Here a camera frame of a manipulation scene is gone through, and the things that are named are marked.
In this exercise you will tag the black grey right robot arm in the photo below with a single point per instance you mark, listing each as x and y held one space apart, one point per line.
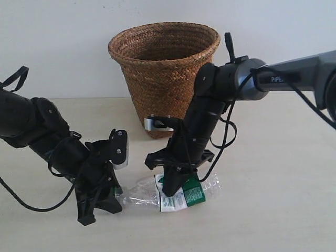
217 89

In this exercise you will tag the brown woven wicker basket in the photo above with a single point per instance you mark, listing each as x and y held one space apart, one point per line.
159 62

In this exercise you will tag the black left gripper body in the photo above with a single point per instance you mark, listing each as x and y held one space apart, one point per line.
96 169

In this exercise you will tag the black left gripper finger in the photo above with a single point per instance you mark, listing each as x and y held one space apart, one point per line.
107 202
87 199

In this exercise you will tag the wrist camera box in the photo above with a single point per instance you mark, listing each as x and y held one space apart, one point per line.
120 148
158 123

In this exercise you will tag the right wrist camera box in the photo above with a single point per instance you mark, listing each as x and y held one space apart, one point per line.
158 123

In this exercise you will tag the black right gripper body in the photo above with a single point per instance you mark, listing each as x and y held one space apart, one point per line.
182 150

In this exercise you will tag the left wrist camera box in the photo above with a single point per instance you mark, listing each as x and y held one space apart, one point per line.
120 148

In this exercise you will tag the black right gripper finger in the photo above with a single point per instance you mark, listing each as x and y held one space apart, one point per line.
174 178

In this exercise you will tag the clear plastic bottle green label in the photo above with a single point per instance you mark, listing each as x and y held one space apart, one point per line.
148 193

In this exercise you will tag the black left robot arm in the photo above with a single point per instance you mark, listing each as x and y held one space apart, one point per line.
37 123

